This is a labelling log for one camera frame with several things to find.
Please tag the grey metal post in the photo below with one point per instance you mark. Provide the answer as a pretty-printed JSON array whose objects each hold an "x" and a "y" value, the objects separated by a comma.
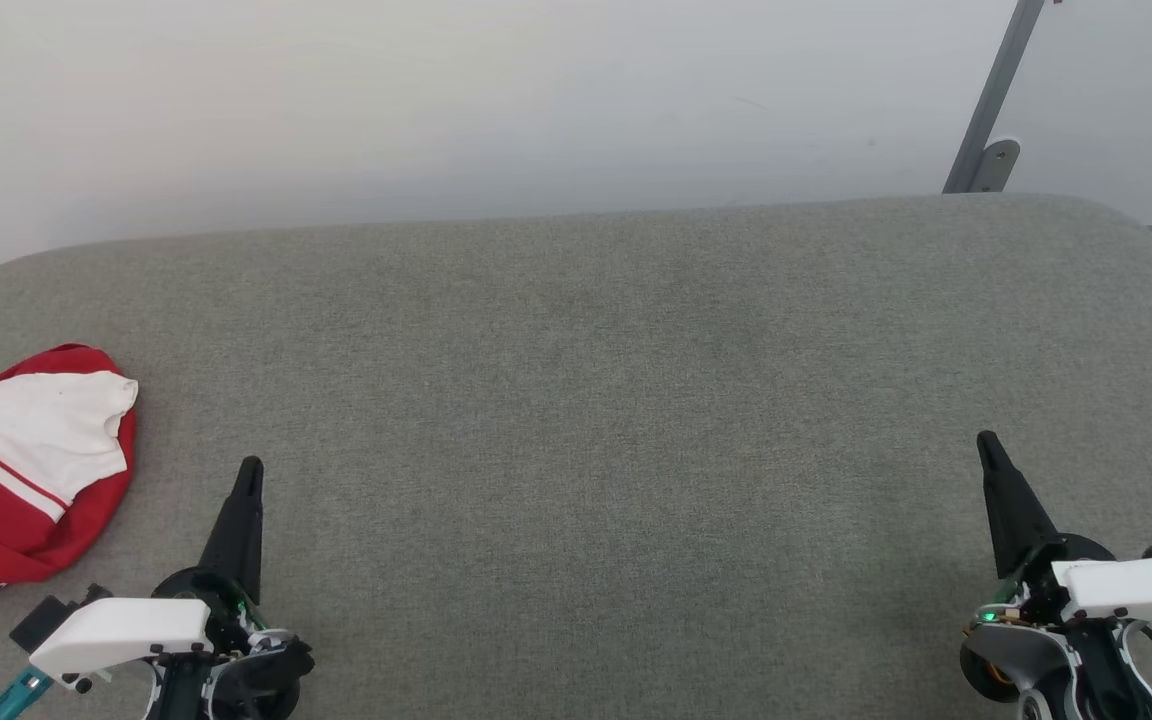
[{"x": 996, "y": 80}]

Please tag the grey metal post bracket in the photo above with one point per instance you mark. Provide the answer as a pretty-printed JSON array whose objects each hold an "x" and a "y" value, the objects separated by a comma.
[{"x": 994, "y": 168}]

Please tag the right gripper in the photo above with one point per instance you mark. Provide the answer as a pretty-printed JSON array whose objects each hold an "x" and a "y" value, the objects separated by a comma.
[{"x": 1046, "y": 650}]

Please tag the red and white shirt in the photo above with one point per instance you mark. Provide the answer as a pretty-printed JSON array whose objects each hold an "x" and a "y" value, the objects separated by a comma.
[{"x": 26, "y": 500}]

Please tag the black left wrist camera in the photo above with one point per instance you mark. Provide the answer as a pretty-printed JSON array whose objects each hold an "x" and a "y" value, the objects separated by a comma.
[{"x": 36, "y": 625}]

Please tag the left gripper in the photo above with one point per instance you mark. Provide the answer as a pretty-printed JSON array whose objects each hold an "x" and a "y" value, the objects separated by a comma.
[{"x": 256, "y": 680}]

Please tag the white right camera bracket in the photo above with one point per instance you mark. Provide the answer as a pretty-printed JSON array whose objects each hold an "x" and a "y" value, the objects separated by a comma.
[{"x": 1136, "y": 588}]

